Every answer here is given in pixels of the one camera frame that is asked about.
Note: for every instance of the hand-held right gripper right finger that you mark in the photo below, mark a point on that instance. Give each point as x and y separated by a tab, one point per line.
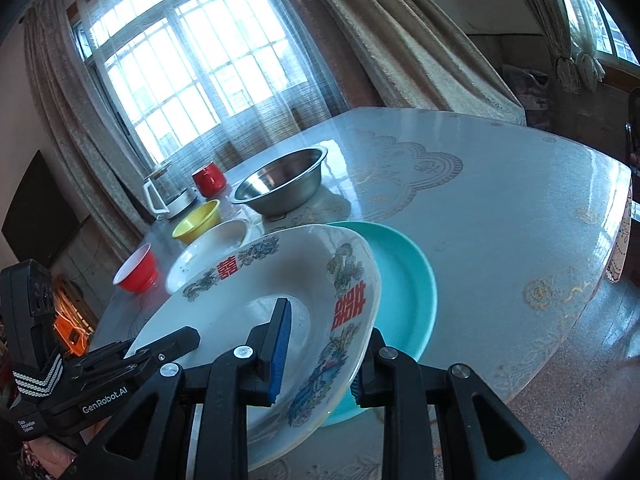
372	380

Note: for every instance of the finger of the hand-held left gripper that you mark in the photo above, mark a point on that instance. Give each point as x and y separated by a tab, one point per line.
110	360
170	341

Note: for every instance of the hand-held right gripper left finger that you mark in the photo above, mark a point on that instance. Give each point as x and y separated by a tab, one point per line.
281	350

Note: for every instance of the red bowl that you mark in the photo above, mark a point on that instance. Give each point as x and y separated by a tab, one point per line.
137	275

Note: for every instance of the white patterned plate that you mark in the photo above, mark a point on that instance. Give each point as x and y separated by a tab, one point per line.
240	280

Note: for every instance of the teal plate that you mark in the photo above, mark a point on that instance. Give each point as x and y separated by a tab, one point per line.
405	280

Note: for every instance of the person's left forearm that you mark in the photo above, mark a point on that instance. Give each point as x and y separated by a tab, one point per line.
40	460

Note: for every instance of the orange glowing heater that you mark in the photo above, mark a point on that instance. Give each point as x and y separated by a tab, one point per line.
72	327

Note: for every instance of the small white plate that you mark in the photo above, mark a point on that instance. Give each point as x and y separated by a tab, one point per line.
210	250

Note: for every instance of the black television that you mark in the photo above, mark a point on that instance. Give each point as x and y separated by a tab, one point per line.
40	215

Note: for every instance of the yellow bowl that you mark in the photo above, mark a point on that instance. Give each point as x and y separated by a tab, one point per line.
195	225

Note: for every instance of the white electric kettle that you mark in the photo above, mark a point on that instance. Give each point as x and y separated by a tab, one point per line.
165	200

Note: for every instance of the red mug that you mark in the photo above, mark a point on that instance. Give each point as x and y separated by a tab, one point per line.
207	182

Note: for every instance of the stainless steel bowl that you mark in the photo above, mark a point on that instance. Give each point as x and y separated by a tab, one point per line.
280	180

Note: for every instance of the beige heavy curtain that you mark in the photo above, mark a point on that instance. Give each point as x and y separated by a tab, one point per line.
400	50
75	125

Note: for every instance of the sheer white curtain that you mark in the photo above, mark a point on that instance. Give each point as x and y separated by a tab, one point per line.
280	125

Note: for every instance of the patterned tablecloth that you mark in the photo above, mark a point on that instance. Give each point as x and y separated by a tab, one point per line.
500	185

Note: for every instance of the large barred window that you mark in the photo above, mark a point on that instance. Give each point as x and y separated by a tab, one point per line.
200	60

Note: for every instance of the tied beige curtain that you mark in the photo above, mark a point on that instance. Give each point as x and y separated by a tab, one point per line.
550	15

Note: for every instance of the small side window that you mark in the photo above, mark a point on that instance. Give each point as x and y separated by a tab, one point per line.
600	15

